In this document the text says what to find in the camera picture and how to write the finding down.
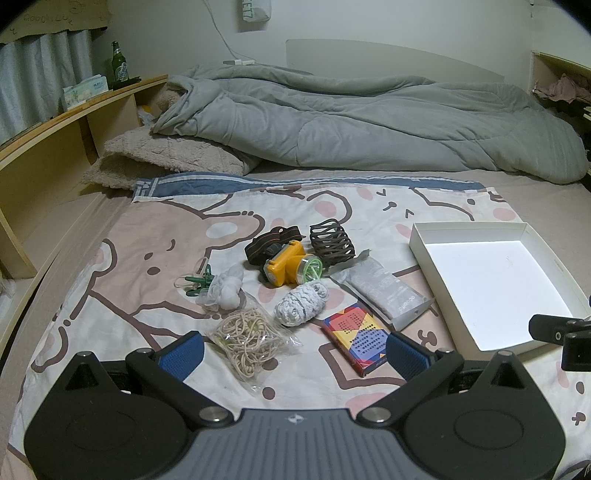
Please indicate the white cardboard box lid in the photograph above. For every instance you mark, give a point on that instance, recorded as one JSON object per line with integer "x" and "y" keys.
{"x": 489, "y": 279}

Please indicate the white wall pouch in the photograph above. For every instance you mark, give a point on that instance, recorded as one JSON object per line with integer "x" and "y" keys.
{"x": 256, "y": 11}

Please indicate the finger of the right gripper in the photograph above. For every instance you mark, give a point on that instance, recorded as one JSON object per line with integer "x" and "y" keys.
{"x": 552, "y": 329}

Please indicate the green plastic clips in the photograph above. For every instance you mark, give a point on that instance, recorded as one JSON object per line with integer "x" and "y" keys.
{"x": 196, "y": 281}

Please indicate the beige fluffy pillow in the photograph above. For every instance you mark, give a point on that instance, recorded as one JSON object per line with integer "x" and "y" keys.
{"x": 138, "y": 154}

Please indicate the tissue box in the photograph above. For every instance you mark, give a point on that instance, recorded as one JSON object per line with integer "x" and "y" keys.
{"x": 75, "y": 95}

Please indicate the colourful patterned card box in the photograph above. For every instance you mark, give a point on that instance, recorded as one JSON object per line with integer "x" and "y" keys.
{"x": 359, "y": 336}

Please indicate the wooden headboard shelf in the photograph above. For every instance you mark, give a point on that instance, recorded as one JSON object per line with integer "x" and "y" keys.
{"x": 42, "y": 195}

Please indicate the yellow headlamp with strap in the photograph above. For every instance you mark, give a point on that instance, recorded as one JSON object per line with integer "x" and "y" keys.
{"x": 281, "y": 257}

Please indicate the pink clothes in cabinet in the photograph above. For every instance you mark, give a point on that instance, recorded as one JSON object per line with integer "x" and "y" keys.
{"x": 567, "y": 89}

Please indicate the wooden side cabinet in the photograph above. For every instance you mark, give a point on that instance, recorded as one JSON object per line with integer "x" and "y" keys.
{"x": 546, "y": 69}

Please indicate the grey quilted duvet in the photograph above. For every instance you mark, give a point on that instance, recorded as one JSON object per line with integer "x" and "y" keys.
{"x": 401, "y": 123}

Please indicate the dark brown wavy band holder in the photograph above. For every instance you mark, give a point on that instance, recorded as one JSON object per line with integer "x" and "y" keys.
{"x": 331, "y": 243}

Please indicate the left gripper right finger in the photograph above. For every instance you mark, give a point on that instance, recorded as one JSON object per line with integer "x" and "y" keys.
{"x": 427, "y": 375}

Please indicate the white patterned cloth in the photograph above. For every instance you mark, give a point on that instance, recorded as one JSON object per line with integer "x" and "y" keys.
{"x": 301, "y": 304}

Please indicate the green glass bottle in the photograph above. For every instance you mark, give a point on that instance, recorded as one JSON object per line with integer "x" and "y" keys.
{"x": 121, "y": 77}

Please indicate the bag of rubber bands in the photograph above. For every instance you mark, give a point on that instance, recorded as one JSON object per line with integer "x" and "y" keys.
{"x": 248, "y": 338}

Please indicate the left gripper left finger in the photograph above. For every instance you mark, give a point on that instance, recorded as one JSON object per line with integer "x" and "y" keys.
{"x": 163, "y": 373}

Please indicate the grey curtain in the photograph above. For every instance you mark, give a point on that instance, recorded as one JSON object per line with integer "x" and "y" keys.
{"x": 34, "y": 72}

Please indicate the grey pouch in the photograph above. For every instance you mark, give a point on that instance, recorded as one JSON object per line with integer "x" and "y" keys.
{"x": 391, "y": 299}

